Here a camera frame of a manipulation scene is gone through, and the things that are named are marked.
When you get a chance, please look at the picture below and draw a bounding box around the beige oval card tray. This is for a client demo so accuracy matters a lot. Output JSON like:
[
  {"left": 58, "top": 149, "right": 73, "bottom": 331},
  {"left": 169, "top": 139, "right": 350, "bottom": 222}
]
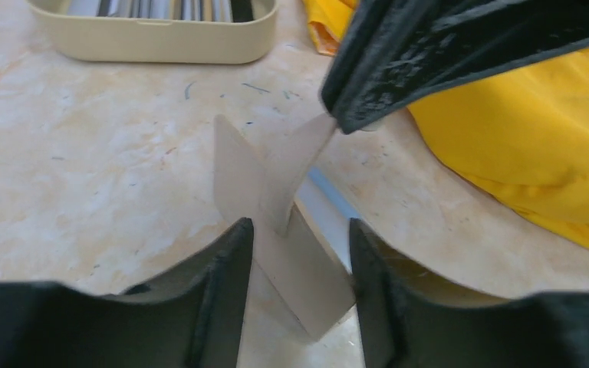
[{"left": 28, "top": 1, "right": 278, "bottom": 64}]

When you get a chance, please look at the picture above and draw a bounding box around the beige card holder wallet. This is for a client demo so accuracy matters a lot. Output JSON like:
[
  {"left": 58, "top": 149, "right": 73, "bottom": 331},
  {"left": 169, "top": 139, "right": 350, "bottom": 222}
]
[{"left": 213, "top": 114, "right": 355, "bottom": 341}]

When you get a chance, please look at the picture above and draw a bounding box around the yellow cloth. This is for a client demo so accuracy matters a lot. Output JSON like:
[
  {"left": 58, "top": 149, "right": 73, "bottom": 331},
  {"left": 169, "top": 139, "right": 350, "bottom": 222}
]
[{"left": 304, "top": 1, "right": 589, "bottom": 249}]

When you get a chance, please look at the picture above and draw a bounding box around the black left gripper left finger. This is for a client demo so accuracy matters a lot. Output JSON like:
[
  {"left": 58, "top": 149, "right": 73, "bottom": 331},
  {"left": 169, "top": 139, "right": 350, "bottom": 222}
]
[{"left": 0, "top": 218, "right": 254, "bottom": 367}]

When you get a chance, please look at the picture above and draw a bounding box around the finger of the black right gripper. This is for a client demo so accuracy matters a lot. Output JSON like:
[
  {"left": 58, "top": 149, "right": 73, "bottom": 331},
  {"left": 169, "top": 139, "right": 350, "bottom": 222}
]
[{"left": 320, "top": 0, "right": 589, "bottom": 134}]

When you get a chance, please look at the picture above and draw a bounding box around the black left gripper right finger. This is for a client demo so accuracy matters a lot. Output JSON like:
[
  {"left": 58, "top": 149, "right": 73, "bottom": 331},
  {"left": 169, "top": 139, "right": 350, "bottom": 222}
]
[{"left": 349, "top": 218, "right": 589, "bottom": 367}]

